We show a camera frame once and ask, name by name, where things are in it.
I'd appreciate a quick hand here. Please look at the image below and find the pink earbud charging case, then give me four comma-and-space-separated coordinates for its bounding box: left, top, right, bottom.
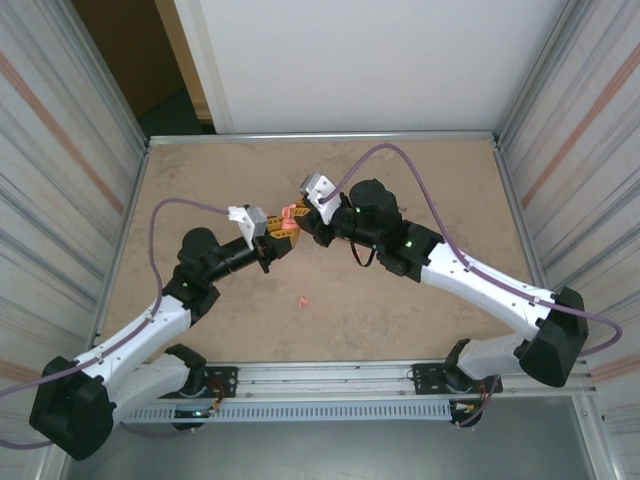
279, 204, 301, 232

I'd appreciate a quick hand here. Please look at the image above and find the brown wooden door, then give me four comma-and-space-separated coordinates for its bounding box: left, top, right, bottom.
72, 0, 201, 121

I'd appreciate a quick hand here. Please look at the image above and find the thin black cable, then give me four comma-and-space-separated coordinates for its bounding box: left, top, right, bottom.
349, 239, 379, 269

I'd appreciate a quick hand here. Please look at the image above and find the aluminium table end rail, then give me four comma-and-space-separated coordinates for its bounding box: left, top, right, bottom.
146, 130, 501, 147

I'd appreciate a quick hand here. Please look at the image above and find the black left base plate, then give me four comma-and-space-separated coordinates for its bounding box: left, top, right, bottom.
202, 365, 239, 400

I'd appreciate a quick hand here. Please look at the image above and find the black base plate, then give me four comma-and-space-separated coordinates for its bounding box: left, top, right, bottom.
410, 360, 504, 397
202, 365, 239, 400

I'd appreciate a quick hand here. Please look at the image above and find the red orange wire bundle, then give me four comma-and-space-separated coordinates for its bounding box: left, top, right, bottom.
208, 379, 227, 414
452, 382, 496, 416

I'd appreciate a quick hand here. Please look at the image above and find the aluminium table side rail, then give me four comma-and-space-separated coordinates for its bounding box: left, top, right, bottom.
492, 134, 569, 357
84, 142, 151, 361

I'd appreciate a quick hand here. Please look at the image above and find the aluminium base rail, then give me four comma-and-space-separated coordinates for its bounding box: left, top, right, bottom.
112, 355, 600, 401

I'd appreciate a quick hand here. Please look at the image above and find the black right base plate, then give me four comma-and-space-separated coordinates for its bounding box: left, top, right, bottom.
410, 360, 504, 397

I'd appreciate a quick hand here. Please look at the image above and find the slotted grey cable duct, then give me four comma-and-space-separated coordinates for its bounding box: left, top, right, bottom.
122, 401, 454, 424

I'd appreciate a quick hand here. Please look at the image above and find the white door frame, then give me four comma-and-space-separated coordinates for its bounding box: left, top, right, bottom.
172, 0, 235, 134

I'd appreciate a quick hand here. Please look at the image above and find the aluminium frame post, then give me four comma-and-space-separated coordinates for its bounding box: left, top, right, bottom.
497, 0, 599, 141
49, 0, 149, 147

